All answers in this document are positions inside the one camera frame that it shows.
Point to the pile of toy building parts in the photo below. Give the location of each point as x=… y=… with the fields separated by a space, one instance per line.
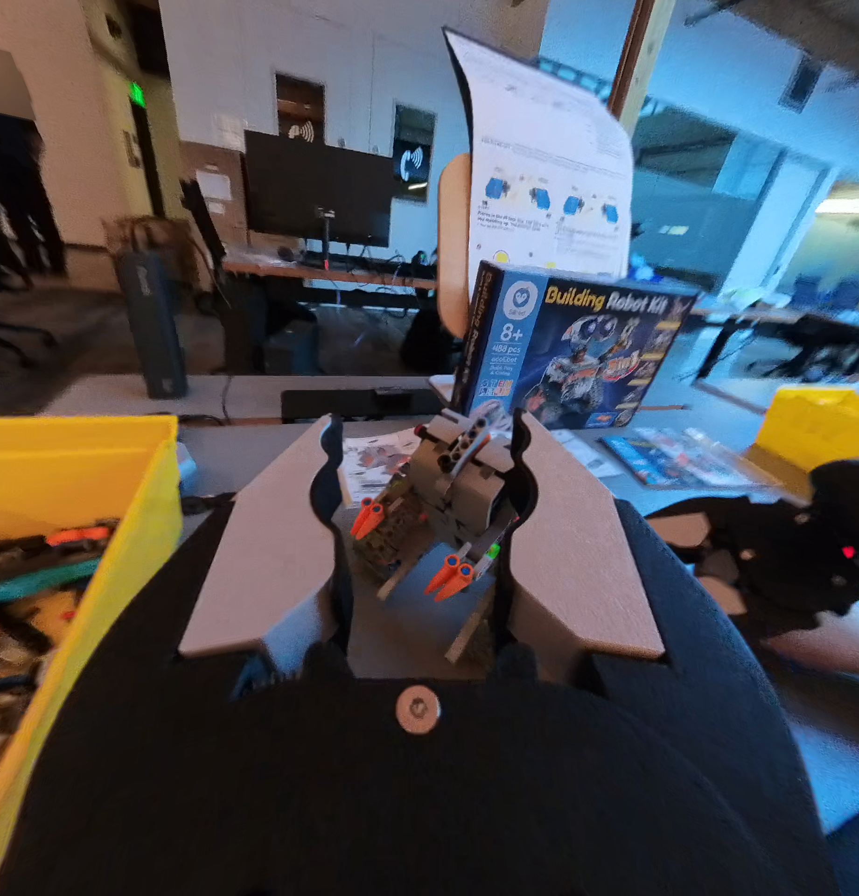
x=30 y=609

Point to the black flat device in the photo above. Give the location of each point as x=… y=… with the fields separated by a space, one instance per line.
x=345 y=404

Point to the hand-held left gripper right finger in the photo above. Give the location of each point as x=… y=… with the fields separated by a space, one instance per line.
x=583 y=560

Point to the green exit sign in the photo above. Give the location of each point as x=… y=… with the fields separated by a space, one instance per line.
x=137 y=94

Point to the blue robot kit box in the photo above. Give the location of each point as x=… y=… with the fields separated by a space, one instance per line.
x=576 y=343

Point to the small black box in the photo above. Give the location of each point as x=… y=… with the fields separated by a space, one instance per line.
x=394 y=392

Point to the person's right forearm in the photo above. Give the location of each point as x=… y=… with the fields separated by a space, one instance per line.
x=821 y=644

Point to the open instruction booklet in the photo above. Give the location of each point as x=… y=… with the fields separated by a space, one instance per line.
x=373 y=462

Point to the yellow storage bin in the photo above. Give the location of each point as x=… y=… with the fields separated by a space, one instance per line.
x=814 y=427
x=72 y=462

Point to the dark wall sign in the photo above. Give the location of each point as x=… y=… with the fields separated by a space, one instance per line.
x=414 y=154
x=300 y=105

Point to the wooden side table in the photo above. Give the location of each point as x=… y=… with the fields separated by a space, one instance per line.
x=331 y=274

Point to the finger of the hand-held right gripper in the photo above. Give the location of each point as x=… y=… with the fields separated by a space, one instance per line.
x=674 y=530
x=723 y=595

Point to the grey orange tracked toy robot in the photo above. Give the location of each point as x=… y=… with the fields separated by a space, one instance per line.
x=457 y=483

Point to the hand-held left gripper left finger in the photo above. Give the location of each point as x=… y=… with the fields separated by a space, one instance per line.
x=268 y=560

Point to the white printed paper sheet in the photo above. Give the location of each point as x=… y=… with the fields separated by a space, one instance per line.
x=541 y=140

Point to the black monitor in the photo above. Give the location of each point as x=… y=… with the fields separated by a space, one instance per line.
x=317 y=189

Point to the blue leaflet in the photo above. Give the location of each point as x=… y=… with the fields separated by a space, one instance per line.
x=646 y=458

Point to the printed sticker sheet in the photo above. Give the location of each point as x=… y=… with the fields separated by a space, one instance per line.
x=716 y=455

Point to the wooden chair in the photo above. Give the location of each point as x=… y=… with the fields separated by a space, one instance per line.
x=454 y=245

